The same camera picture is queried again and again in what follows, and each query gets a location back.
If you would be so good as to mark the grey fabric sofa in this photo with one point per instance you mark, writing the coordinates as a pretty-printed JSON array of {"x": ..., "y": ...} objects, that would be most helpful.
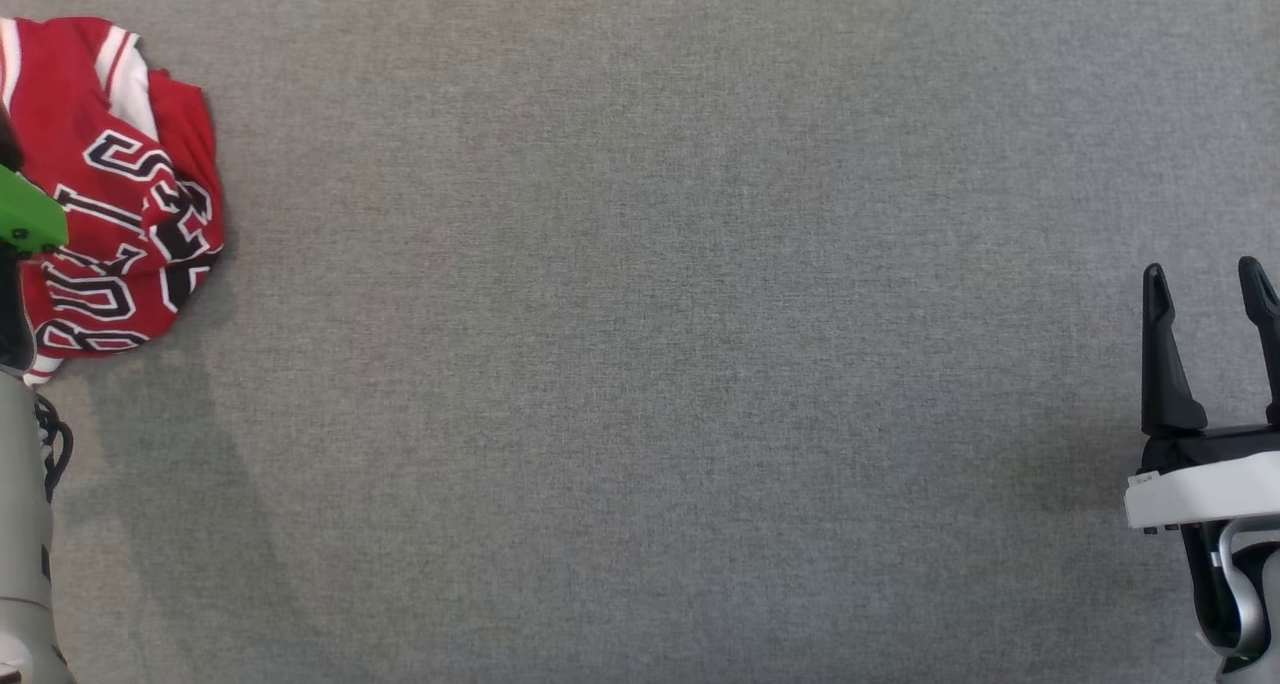
[{"x": 650, "y": 344}]

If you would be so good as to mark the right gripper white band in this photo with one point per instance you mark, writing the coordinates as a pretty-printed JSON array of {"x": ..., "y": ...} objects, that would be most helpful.
[{"x": 1210, "y": 489}]

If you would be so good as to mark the red white basketball jersey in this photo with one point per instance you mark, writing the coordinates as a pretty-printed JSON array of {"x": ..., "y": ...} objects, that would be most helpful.
[{"x": 120, "y": 214}]

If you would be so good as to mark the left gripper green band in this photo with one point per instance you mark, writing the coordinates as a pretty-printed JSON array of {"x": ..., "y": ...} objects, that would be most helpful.
[{"x": 30, "y": 226}]

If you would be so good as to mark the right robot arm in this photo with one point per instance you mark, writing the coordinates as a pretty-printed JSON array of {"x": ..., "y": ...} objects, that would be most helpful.
[{"x": 1255, "y": 604}]

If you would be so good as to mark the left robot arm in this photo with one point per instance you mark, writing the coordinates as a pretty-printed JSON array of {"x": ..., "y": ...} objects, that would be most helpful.
[{"x": 20, "y": 524}]

